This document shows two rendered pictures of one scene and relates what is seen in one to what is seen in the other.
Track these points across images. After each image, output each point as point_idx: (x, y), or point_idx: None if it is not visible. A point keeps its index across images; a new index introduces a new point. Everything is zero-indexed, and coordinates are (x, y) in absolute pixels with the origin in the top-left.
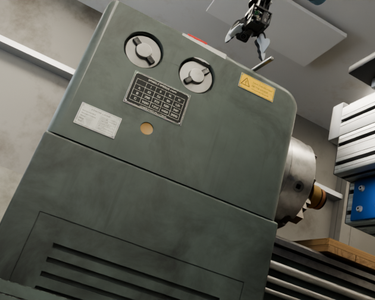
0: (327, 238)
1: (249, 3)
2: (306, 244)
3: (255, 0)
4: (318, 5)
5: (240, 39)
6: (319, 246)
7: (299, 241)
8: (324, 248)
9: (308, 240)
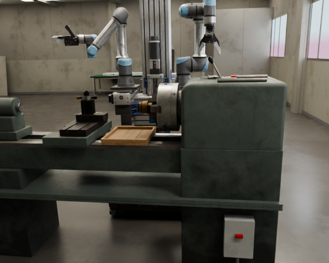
0: (155, 127)
1: (214, 25)
2: (153, 132)
3: (212, 26)
4: (181, 15)
5: (209, 38)
6: (155, 131)
7: (152, 131)
8: (155, 131)
9: (153, 129)
